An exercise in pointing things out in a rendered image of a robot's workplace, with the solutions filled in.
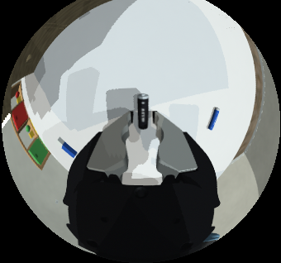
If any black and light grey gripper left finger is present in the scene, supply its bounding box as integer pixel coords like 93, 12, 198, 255
63, 111, 133, 206

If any black aa battery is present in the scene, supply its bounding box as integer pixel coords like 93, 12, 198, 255
137, 93, 149, 130

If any blue and white eraser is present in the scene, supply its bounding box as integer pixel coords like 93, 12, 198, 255
57, 137, 77, 158

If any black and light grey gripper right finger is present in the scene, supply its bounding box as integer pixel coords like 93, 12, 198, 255
152, 111, 220, 208

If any blue battery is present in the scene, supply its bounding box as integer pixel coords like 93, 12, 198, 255
208, 107, 220, 130

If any dark wooden drawer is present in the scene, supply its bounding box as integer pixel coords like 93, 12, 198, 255
2, 64, 16, 124
46, 0, 107, 26
12, 26, 63, 82

